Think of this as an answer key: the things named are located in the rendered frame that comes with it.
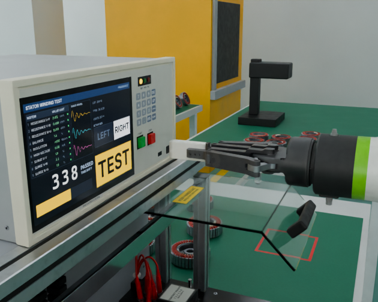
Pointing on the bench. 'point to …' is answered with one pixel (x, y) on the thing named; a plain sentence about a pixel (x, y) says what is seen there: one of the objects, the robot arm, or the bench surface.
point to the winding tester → (14, 137)
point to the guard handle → (306, 214)
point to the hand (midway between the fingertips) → (189, 150)
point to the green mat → (262, 274)
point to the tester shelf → (77, 236)
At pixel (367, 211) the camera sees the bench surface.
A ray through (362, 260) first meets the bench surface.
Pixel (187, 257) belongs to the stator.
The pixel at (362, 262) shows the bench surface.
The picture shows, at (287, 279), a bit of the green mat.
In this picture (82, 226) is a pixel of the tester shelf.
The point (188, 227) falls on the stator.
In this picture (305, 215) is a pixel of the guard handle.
